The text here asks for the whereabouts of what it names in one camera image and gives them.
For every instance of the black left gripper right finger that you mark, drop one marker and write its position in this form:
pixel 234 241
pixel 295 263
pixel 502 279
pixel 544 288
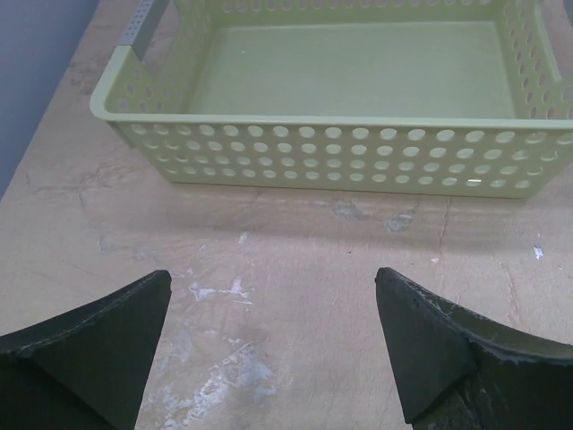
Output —
pixel 456 369

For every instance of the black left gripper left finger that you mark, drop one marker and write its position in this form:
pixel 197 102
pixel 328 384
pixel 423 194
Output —
pixel 86 368

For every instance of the light green perforated basket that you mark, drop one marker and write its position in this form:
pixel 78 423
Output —
pixel 460 98

